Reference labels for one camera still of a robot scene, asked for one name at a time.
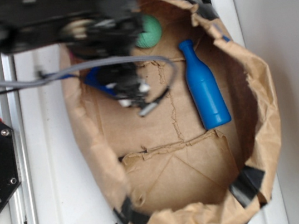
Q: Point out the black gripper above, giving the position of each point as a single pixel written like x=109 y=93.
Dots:
x=111 y=29

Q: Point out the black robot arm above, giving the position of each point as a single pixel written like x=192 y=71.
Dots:
x=31 y=24

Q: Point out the green rubber ball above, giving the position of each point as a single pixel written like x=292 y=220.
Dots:
x=151 y=34

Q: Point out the blue sponge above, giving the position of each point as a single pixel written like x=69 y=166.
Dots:
x=92 y=80

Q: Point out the blue plastic bottle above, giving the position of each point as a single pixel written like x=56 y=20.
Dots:
x=204 y=89

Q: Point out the brown paper bag tray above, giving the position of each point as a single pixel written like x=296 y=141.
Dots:
x=166 y=168

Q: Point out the aluminium rail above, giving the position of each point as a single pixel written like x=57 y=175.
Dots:
x=21 y=204

